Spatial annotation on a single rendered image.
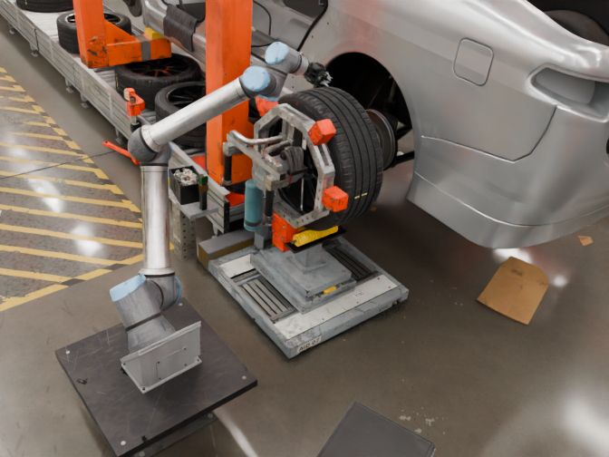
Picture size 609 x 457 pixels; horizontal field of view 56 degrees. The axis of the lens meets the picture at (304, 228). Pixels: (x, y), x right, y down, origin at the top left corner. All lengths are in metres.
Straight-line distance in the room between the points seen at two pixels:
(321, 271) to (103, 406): 1.31
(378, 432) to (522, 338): 1.33
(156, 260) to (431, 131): 1.29
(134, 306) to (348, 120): 1.17
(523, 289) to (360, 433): 1.76
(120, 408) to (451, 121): 1.73
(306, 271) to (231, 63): 1.12
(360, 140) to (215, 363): 1.12
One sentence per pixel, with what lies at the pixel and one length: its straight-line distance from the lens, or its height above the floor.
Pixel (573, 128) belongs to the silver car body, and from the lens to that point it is 2.31.
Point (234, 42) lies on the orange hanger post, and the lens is 2.85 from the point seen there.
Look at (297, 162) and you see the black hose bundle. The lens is 2.42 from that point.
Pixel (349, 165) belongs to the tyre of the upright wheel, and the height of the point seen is 0.99.
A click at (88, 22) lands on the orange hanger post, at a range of 4.65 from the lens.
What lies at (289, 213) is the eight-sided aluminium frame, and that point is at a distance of 2.78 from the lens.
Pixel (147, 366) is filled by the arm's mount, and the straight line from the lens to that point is 2.32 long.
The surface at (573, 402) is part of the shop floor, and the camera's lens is 3.18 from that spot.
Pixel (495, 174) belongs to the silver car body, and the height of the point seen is 1.09.
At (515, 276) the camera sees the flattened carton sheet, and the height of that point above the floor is 0.01.
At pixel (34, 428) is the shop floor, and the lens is 2.78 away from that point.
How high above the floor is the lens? 2.16
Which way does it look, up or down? 35 degrees down
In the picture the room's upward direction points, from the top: 6 degrees clockwise
